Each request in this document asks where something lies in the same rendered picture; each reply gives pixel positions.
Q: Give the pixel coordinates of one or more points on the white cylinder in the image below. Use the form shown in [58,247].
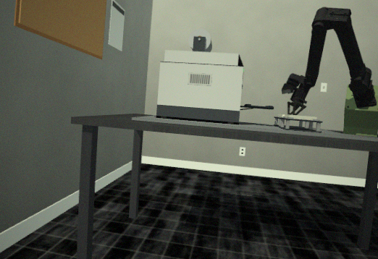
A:
[203,33]

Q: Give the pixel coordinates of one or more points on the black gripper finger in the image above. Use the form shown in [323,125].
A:
[298,104]
[288,107]

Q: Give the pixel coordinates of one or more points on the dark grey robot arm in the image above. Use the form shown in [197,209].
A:
[339,20]

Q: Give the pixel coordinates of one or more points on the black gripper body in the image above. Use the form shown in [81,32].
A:
[298,99]

